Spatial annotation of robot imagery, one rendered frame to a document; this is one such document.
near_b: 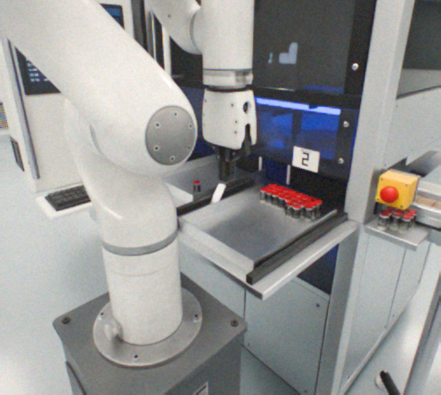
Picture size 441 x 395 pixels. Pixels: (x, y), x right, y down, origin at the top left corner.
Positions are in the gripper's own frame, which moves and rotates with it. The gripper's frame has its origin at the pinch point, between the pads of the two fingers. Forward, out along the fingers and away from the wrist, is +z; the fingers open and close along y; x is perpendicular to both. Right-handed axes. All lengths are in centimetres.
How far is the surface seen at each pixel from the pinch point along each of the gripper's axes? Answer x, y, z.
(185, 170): -30, 54, 22
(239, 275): 0.2, -3.9, 22.4
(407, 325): -115, -15, 111
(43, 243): -3, 195, 110
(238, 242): -8.5, 4.7, 22.2
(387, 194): -35.6, -18.0, 10.7
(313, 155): -39.1, 4.5, 6.8
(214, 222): -11.1, 16.1, 22.2
